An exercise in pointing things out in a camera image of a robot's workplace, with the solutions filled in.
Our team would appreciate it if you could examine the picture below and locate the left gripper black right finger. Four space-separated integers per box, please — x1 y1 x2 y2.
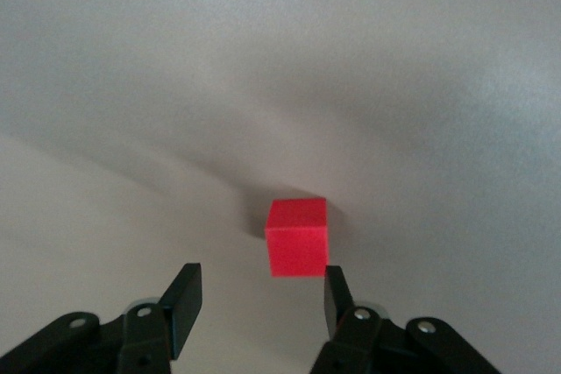
310 265 503 374

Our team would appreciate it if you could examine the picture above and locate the red cube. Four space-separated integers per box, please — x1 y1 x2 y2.
264 197 329 279

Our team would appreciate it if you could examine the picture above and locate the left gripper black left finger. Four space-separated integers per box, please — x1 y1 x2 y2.
0 263 203 374

